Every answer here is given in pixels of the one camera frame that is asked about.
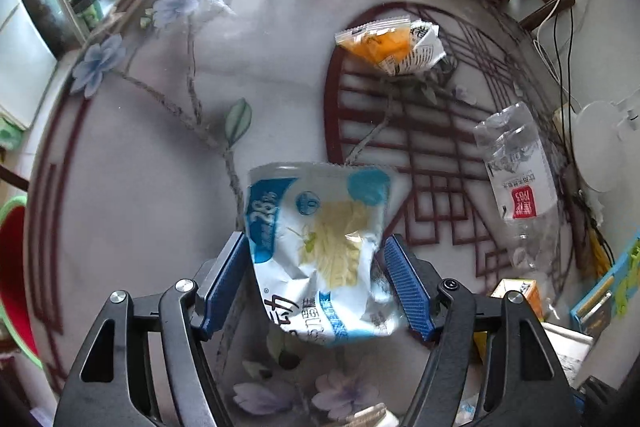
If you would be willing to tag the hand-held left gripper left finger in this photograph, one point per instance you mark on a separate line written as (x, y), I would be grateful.
(225, 282)

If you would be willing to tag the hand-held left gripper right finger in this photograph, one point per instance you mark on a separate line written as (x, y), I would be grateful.
(407, 292)

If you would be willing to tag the white blue snack wrapper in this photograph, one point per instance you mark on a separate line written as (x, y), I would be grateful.
(320, 227)

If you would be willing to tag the small yellow carton box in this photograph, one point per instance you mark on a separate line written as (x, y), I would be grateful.
(522, 294)

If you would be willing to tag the crushed clear plastic bottle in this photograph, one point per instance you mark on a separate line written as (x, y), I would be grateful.
(520, 187)

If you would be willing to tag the red bucket with green rim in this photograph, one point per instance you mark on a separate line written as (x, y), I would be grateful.
(15, 282)

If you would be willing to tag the orange snack wrapper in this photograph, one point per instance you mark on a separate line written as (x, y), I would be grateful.
(380, 44)

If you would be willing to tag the black trash bin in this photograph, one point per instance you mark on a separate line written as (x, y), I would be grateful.
(87, 7)

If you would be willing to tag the white paper sheets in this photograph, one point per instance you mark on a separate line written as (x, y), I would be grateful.
(567, 352)

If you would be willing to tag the blue box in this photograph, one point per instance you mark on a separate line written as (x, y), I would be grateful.
(607, 287)

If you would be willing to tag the wooden table with floral cover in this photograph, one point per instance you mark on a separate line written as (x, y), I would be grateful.
(240, 57)

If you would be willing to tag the white fan base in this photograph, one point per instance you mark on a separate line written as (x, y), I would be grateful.
(600, 147)

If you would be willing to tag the white refrigerator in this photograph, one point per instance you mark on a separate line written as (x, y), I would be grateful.
(20, 57)

